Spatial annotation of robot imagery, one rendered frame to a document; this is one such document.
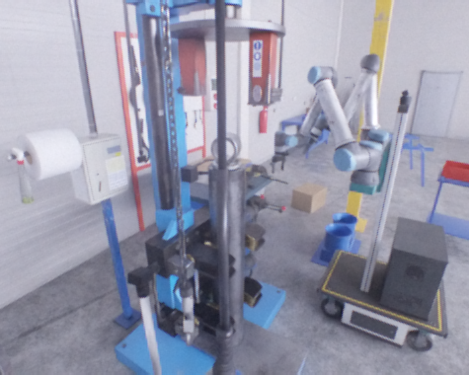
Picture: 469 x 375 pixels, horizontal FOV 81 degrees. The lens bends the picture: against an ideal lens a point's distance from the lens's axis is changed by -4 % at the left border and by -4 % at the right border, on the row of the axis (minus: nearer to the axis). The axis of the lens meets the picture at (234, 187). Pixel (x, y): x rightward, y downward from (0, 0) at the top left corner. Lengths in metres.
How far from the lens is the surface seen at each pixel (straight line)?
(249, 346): 2.31
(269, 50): 1.41
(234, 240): 1.70
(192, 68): 1.56
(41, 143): 1.81
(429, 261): 2.31
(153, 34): 1.62
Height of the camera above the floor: 1.95
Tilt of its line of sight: 22 degrees down
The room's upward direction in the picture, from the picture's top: straight up
